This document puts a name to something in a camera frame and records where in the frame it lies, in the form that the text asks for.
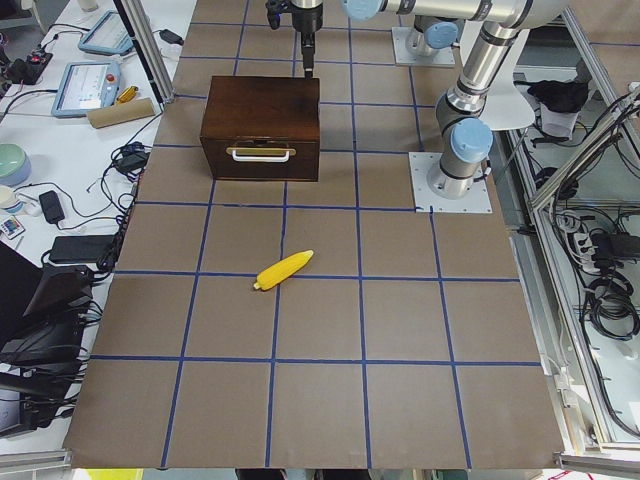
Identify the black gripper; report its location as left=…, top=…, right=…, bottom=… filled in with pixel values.
left=265, top=0, right=322, bottom=78

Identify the wooden drawer with white handle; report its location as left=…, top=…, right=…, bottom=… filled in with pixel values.
left=225, top=146, right=297, bottom=163

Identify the yellow toy corn cob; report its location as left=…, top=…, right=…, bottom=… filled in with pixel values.
left=253, top=250, right=314, bottom=291

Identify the dark wooden drawer box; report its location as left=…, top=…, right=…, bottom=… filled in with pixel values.
left=200, top=75, right=320, bottom=182

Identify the black power adapter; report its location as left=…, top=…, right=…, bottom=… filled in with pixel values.
left=159, top=29, right=184, bottom=46

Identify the blue teach pendant far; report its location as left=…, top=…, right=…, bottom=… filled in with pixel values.
left=78, top=10, right=133, bottom=56

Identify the blue teach pendant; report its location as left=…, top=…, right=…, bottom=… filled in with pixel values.
left=78, top=10, right=133, bottom=56
left=51, top=61, right=121, bottom=118

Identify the cardboard tube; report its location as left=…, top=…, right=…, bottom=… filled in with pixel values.
left=86, top=98, right=155, bottom=129

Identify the blue teach pendant near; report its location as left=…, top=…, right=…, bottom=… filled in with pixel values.
left=51, top=61, right=121, bottom=118

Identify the black smartphone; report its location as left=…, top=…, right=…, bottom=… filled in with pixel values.
left=38, top=190, right=65, bottom=225

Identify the green bowl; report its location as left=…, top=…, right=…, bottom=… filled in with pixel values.
left=0, top=143, right=31, bottom=187

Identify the white paper cup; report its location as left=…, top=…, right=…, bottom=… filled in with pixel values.
left=0, top=185, right=24, bottom=215

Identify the aluminium frame post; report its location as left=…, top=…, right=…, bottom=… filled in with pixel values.
left=113, top=0, right=175, bottom=105

